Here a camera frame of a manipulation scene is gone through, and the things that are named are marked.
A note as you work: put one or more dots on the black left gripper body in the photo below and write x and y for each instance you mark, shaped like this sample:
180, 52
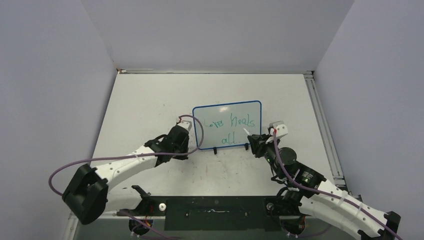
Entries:
182, 148

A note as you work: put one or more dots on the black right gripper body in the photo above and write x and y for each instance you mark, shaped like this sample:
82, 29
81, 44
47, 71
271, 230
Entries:
267, 150

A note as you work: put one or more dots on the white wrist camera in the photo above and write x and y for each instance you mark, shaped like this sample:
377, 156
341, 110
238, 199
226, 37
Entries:
186, 124
278, 129

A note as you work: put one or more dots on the blue framed whiteboard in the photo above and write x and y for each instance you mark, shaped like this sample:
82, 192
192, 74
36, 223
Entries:
221, 125

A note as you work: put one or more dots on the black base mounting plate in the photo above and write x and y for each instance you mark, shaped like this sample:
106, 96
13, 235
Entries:
217, 213

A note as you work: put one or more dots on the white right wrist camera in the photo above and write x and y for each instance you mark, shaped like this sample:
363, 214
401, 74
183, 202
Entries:
278, 129

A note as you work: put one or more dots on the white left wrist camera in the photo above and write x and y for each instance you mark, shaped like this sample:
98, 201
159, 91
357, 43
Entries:
186, 124

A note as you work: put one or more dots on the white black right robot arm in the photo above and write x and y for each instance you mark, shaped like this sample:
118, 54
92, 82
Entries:
306, 192

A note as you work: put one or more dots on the aluminium frame rail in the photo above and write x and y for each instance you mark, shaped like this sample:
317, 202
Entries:
328, 142

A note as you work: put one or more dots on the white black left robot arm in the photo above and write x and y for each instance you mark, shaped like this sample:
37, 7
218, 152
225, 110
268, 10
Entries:
94, 190

